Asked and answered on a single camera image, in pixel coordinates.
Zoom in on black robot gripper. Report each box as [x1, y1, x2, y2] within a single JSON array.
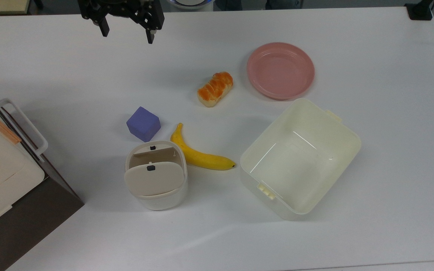
[[78, 0, 165, 44]]

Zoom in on beige trash can lid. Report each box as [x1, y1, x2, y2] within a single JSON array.
[[124, 162, 185, 196]]

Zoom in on small white trash can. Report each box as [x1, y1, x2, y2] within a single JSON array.
[[124, 140, 188, 210]]

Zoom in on blue white round base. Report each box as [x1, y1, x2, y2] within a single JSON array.
[[166, 0, 214, 10]]

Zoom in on purple foam cube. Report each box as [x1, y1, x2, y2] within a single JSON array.
[[126, 107, 161, 142]]

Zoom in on orange glazed toy bread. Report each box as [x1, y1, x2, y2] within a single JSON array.
[[197, 72, 234, 108]]

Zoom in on pale yellow board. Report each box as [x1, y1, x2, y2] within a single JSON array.
[[0, 0, 31, 15]]

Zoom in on yellow banana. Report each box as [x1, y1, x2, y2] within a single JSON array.
[[170, 123, 236, 171]]

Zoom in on pink plastic plate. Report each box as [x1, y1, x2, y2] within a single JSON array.
[[246, 42, 315, 100]]

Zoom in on dark brown wooden crate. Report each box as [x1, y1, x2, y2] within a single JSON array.
[[0, 83, 84, 271]]

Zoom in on cream plastic storage bin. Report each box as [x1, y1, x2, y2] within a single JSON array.
[[240, 99, 362, 221]]

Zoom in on black clamp mount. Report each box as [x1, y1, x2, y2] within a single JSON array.
[[405, 0, 434, 21]]

